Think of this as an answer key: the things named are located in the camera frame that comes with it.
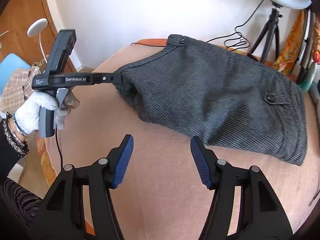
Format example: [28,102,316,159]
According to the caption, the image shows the grey tweed pants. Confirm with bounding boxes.
[116,35,308,166]

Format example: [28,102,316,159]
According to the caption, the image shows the left forearm black sleeve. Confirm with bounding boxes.
[0,113,29,184]

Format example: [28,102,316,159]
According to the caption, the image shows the left hand white glove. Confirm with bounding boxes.
[9,89,80,140]

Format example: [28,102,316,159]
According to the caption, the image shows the checkered cloth on chair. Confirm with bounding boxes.
[1,67,41,113]

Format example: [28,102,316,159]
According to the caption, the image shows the blue chair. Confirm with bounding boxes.
[0,53,31,94]

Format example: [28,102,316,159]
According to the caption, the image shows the white clip desk lamp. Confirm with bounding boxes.
[27,18,48,63]

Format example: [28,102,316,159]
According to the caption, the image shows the orange floral bed sheet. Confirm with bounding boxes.
[35,38,271,235]

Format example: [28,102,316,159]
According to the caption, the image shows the orange patterned scarf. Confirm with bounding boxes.
[272,9,308,77]

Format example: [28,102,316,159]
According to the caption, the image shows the black tripod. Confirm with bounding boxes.
[247,2,283,63]

